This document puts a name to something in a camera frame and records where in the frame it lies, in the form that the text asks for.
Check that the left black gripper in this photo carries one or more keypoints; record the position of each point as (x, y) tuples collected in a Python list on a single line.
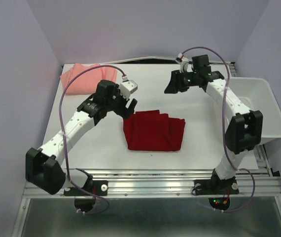
[(125, 112)]

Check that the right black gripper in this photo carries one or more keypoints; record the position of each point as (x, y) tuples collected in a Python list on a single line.
[(175, 84)]

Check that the red skirt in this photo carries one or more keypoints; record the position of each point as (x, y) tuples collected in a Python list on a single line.
[(153, 131)]

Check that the pink pleated skirt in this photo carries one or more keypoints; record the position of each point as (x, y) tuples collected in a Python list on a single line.
[(86, 83)]

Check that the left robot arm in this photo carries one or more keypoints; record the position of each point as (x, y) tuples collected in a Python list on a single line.
[(44, 165)]

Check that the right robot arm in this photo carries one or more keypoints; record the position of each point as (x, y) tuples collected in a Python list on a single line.
[(241, 126)]

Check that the white backdrop board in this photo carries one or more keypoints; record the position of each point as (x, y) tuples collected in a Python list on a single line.
[(168, 60)]

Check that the white plastic bin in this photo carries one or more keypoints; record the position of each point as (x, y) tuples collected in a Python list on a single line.
[(257, 94)]

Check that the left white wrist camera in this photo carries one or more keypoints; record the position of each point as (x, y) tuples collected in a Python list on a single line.
[(127, 88)]

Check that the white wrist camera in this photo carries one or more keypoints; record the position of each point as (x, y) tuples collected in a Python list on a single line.
[(127, 88), (183, 62)]

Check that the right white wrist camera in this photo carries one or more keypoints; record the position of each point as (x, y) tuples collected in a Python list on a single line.
[(183, 62)]

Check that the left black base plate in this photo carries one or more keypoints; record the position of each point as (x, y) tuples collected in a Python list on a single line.
[(97, 187)]

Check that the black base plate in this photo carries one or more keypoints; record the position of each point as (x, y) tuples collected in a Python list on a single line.
[(206, 187), (97, 187)]

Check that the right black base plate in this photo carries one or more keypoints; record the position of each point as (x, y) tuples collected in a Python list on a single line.
[(206, 187)]

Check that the aluminium rail frame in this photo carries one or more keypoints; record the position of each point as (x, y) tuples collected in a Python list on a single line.
[(150, 193)]

